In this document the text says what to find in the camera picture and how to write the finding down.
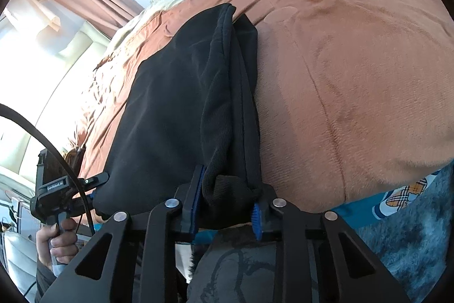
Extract blue patterned bed sheet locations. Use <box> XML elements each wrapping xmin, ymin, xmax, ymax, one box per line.
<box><xmin>333</xmin><ymin>173</ymin><xmax>442</xmax><ymax>222</ymax></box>

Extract black long-sleeve shirt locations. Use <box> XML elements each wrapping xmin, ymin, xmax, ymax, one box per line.
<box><xmin>94</xmin><ymin>3</ymin><xmax>265</xmax><ymax>231</ymax></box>

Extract orange-brown plush blanket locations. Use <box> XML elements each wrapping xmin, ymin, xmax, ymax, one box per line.
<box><xmin>73</xmin><ymin>0</ymin><xmax>454</xmax><ymax>215</ymax></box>

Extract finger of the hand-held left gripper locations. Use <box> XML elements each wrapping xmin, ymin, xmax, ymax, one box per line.
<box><xmin>84</xmin><ymin>172</ymin><xmax>110</xmax><ymax>191</ymax></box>

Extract person's left hand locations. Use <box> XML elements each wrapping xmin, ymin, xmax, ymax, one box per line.
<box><xmin>35</xmin><ymin>217</ymin><xmax>79</xmax><ymax>270</ymax></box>

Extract white hanging garment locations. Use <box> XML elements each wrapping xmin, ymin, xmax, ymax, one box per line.
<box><xmin>5</xmin><ymin>0</ymin><xmax>61</xmax><ymax>32</ymax></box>

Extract cream padded headboard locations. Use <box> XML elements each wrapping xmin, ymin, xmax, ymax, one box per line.
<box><xmin>0</xmin><ymin>0</ymin><xmax>117</xmax><ymax>183</ymax></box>

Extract cream duvet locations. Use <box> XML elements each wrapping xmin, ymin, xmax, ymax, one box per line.
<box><xmin>94</xmin><ymin>0</ymin><xmax>199</xmax><ymax>71</ymax></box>

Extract blue fuzzy rug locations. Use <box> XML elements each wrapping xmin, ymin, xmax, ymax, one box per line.
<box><xmin>355</xmin><ymin>164</ymin><xmax>454</xmax><ymax>286</ymax></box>

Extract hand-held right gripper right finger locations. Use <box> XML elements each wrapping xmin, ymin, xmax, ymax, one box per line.
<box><xmin>250</xmin><ymin>182</ymin><xmax>412</xmax><ymax>303</ymax></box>

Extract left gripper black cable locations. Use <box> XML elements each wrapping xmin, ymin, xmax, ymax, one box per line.
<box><xmin>0</xmin><ymin>103</ymin><xmax>96</xmax><ymax>236</ymax></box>

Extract person's left forearm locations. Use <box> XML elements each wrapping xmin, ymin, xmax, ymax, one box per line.
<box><xmin>35</xmin><ymin>262</ymin><xmax>62</xmax><ymax>302</ymax></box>

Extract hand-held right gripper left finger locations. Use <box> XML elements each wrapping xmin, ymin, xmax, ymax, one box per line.
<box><xmin>39</xmin><ymin>164</ymin><xmax>206</xmax><ymax>303</ymax></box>

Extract grey printed pants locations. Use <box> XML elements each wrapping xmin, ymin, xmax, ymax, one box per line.
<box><xmin>186</xmin><ymin>227</ymin><xmax>284</xmax><ymax>303</ymax></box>

